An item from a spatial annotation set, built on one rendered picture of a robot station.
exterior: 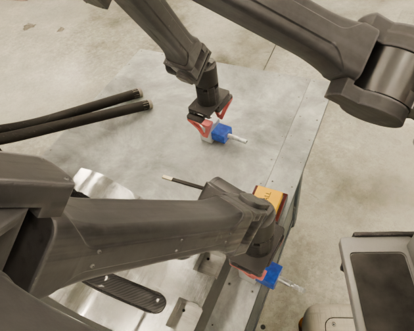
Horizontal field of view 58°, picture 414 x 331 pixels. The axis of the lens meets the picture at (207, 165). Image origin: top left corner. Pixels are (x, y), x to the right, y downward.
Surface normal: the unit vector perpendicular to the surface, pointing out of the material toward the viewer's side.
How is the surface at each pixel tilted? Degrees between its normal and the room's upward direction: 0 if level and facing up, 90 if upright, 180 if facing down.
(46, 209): 90
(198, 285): 0
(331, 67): 114
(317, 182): 0
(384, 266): 0
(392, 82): 39
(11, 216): 50
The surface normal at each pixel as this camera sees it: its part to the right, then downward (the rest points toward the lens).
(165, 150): -0.11, -0.64
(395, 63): -0.30, -0.10
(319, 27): 0.19, 0.11
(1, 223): 0.43, -0.89
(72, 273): 0.76, 0.45
